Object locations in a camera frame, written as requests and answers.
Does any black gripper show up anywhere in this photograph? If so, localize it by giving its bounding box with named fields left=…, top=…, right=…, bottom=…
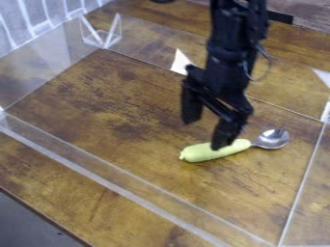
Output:
left=181, top=51, right=255, bottom=151

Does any green handled metal spoon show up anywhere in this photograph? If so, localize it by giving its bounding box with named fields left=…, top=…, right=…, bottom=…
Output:
left=179, top=128, right=290, bottom=162

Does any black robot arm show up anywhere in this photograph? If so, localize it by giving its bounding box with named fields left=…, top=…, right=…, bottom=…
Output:
left=181, top=0, right=269, bottom=151

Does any black bar on table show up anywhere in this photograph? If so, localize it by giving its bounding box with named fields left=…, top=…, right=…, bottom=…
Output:
left=269, top=11, right=294, bottom=25

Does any black cable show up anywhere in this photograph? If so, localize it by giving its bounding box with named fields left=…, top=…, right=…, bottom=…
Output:
left=241, top=41, right=274, bottom=83

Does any clear acrylic enclosure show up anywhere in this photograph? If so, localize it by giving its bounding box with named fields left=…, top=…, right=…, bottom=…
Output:
left=0, top=0, right=330, bottom=247

